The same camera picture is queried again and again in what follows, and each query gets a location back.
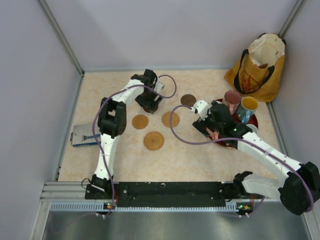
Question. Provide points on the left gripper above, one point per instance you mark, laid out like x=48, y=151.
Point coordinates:
x=150, y=104

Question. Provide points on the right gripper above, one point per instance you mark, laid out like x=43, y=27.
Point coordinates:
x=201, y=128

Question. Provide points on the light wood coaster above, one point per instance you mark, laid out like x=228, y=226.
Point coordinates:
x=140, y=121

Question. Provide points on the dark walnut coaster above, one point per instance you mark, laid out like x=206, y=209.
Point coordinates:
x=146, y=109
x=188, y=100

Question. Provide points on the tall pink ghost mug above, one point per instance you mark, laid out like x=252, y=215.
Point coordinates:
x=232, y=99

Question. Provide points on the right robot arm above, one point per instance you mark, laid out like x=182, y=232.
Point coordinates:
x=295, y=184

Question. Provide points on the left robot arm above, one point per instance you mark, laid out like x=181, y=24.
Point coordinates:
x=112, y=122

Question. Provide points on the pink mug white inside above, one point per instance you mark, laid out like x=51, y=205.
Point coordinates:
x=213, y=135

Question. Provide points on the blue mug yellow inside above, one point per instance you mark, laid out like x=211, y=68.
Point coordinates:
x=246, y=109

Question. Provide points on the small pink mug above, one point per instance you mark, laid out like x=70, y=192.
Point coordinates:
x=253, y=128

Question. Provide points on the red round tray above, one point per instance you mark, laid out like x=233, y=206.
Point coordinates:
x=253, y=120

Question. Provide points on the blue white razor box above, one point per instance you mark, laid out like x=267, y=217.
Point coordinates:
x=82, y=135

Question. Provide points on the yellow tote bag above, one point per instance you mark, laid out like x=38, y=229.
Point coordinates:
x=258, y=71

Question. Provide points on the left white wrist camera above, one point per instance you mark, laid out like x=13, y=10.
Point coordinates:
x=159, y=86

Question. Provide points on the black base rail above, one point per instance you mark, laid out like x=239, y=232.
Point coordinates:
x=177, y=194

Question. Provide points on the right aluminium frame post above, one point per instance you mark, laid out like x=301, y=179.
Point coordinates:
x=291, y=17

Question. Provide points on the aluminium frame post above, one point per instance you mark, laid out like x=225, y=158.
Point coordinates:
x=60, y=35
x=291, y=17

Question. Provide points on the left aluminium frame post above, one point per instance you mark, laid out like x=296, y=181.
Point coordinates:
x=60, y=35

